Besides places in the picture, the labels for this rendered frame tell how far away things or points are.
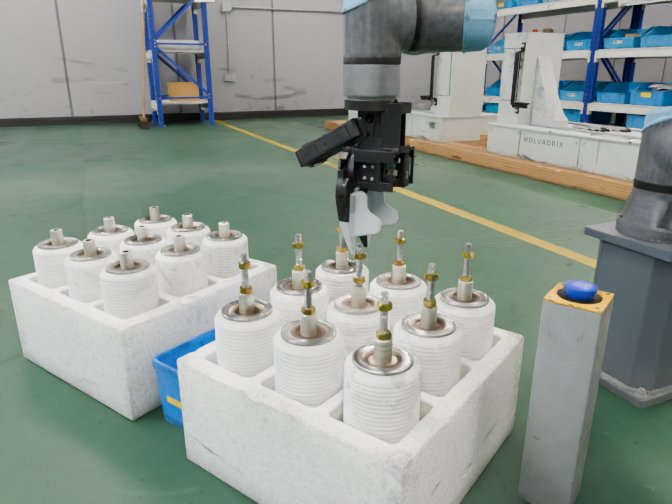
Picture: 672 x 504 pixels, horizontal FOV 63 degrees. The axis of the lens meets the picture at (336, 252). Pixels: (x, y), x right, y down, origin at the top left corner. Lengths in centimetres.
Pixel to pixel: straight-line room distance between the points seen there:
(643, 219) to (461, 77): 321
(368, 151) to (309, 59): 680
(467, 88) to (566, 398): 361
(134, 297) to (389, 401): 53
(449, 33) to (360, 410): 48
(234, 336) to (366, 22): 45
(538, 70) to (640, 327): 268
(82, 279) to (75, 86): 595
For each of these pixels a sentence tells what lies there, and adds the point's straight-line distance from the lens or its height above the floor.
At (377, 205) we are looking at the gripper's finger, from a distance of 79.
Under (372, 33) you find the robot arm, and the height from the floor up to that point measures 63.
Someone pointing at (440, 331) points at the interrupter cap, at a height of 25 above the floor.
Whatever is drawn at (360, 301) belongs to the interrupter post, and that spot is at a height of 26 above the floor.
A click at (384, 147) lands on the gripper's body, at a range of 73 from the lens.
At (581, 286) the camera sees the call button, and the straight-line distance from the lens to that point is 75.
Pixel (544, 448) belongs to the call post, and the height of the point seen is 10.
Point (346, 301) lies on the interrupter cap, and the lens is 83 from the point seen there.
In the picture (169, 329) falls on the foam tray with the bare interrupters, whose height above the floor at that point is 14.
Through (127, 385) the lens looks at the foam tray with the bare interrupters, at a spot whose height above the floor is 7.
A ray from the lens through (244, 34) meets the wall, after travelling 725.
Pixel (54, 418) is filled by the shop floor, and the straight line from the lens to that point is 113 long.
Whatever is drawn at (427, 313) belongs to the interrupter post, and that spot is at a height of 27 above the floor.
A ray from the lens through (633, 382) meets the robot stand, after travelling 119.
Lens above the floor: 59
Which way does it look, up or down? 18 degrees down
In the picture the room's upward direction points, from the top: straight up
